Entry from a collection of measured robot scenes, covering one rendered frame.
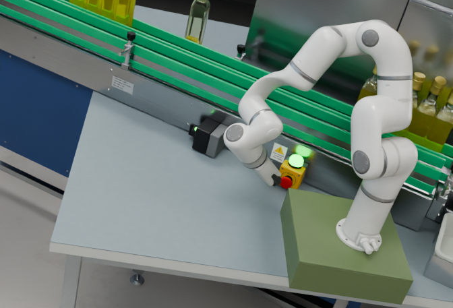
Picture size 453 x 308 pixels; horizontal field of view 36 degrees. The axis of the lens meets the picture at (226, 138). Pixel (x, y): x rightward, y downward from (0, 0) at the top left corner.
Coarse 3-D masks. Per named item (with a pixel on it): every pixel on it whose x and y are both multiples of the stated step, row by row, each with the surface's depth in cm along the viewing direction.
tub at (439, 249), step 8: (448, 216) 206; (448, 224) 208; (440, 232) 198; (448, 232) 209; (440, 240) 195; (448, 240) 208; (440, 248) 204; (448, 248) 205; (440, 256) 190; (448, 256) 190
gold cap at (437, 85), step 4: (440, 76) 203; (436, 80) 202; (440, 80) 202; (444, 80) 203; (432, 84) 204; (436, 84) 202; (440, 84) 201; (444, 84) 202; (432, 88) 204; (436, 88) 203; (440, 88) 203; (432, 92) 205; (436, 92) 204; (440, 92) 205
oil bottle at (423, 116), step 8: (424, 104) 207; (432, 104) 207; (416, 112) 208; (424, 112) 207; (432, 112) 206; (416, 120) 209; (424, 120) 208; (432, 120) 208; (408, 128) 212; (416, 128) 210; (424, 128) 209; (408, 136) 212; (416, 136) 211; (424, 136) 210
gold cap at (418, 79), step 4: (416, 72) 206; (416, 76) 205; (420, 76) 204; (424, 76) 205; (416, 80) 205; (420, 80) 205; (416, 84) 205; (420, 84) 205; (416, 88) 206; (420, 88) 207
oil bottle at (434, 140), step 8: (440, 112) 206; (448, 112) 205; (440, 120) 206; (448, 120) 205; (432, 128) 208; (440, 128) 207; (448, 128) 206; (432, 136) 209; (440, 136) 208; (424, 144) 212; (432, 144) 210; (440, 144) 210
